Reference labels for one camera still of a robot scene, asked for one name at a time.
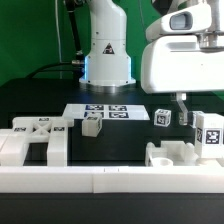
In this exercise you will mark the white front fence bar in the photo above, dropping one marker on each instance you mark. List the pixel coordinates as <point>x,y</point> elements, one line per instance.
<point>111,180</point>

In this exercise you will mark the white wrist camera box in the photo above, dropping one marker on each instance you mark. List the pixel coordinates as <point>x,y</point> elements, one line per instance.
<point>194,19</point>

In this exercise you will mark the white marker base plate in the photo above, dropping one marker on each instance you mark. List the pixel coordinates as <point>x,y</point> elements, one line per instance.
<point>108,111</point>

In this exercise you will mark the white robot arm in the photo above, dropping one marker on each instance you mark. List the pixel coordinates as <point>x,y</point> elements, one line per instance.
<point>108,67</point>

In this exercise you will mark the white chair back frame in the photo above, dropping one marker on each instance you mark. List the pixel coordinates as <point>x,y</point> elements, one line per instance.
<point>15,142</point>

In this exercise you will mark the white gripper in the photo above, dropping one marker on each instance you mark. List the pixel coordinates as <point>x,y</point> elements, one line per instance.
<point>176,64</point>

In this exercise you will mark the white chair seat part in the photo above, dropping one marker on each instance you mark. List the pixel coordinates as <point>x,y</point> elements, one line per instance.
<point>177,153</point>

